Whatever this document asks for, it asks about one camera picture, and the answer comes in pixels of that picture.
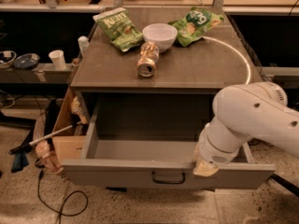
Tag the patterned bowl on shelf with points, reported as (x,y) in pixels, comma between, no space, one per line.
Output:
(7,57)

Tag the grey top drawer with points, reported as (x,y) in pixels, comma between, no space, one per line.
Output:
(156,164)

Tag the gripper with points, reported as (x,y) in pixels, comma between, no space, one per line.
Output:
(214,155)

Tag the green chip bag left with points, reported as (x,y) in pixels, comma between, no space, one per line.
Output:
(121,31)

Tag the white paper cup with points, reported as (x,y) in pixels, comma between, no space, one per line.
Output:
(57,57)

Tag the black chair leg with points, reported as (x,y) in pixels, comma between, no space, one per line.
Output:
(286,184)

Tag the crushed gold soda can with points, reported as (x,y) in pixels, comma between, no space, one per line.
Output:
(148,59)

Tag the cardboard box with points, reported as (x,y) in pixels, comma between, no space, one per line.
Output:
(68,144)

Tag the grey drawer cabinet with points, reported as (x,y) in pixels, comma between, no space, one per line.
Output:
(172,105)

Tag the grabber stick tool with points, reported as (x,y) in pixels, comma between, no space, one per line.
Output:
(26,146)

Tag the low grey shelf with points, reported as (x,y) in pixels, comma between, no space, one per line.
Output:
(43,73)

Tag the green chip bag right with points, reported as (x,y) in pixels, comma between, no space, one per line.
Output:
(195,24)

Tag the white bowl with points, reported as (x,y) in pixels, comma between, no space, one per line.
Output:
(162,35)

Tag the green chip bag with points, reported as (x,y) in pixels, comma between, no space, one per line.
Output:
(195,24)
(121,31)

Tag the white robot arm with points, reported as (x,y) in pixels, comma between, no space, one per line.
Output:
(242,113)

